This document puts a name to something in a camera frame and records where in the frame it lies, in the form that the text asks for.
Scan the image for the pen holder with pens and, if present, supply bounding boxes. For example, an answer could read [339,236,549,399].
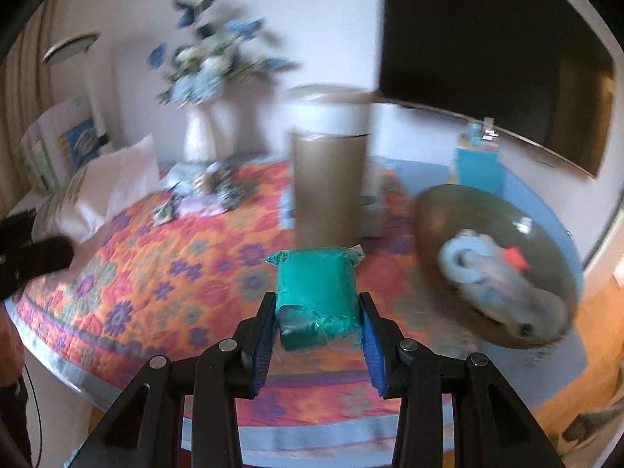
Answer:
[458,117,499,152]

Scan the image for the books stack at wall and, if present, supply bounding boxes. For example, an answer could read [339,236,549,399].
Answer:
[20,97,101,193]

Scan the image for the blue patterned fabric bundle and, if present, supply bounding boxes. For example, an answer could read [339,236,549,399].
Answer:
[205,161,256,211]

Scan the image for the black wall television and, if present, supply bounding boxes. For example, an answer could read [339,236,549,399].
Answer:
[379,0,615,176]

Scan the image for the green soft package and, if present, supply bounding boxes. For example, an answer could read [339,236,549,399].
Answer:
[266,245,365,352]

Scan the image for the gold cylindrical canister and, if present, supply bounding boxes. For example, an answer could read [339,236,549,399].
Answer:
[285,83,374,248]

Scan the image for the white fluffy plush toy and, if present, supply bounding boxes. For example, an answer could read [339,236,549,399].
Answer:
[438,229,568,342]

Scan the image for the white floor lamp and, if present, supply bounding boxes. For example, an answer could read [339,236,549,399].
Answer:
[42,31,112,152]

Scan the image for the light blue folded cloth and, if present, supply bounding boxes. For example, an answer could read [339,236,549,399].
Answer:
[161,162,207,197]

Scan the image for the lilac patterned cloth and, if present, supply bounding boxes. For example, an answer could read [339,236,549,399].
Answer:
[174,193,227,218]

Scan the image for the blue white artificial flowers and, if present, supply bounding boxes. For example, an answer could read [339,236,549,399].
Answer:
[147,0,295,107]

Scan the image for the coral red pouch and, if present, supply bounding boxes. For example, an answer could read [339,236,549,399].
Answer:
[503,247,531,271]

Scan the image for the white pillow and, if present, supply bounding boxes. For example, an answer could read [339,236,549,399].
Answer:
[32,135,160,246]

